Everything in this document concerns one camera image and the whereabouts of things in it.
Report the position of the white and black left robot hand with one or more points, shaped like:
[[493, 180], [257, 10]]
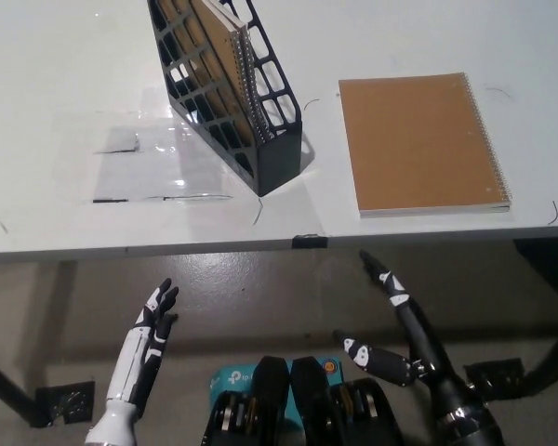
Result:
[[130, 367]]

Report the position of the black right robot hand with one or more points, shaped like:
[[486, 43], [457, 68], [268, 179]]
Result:
[[421, 339]]

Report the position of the brown spiral notebook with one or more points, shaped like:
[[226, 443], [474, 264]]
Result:
[[418, 144], [221, 28]]

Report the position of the black plastic grid book holder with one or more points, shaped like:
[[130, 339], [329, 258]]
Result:
[[279, 158]]

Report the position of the black floor tape patch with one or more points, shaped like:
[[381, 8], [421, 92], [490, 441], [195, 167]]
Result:
[[493, 378], [67, 402]]

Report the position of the teal tp-link box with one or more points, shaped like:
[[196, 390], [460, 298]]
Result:
[[232, 378]]

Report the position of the black table leg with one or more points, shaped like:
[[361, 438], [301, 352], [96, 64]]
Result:
[[553, 362], [4, 390]]

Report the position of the black tape strip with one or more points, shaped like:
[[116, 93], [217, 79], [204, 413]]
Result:
[[309, 240]]

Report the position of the clear plastic sheet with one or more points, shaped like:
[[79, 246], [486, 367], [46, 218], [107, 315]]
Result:
[[144, 172]]

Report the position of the grey tape patch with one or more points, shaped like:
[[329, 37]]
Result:
[[116, 140]]

